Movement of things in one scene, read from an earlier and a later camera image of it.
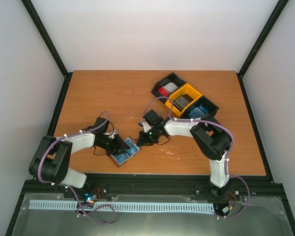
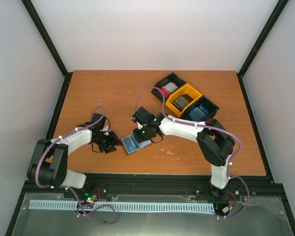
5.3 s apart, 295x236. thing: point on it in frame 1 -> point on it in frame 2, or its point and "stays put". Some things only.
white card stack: x=170 y=86 stays put
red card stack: x=163 y=92 stays put
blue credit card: x=121 y=158 -> x=131 y=143
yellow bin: x=186 y=89 stays put
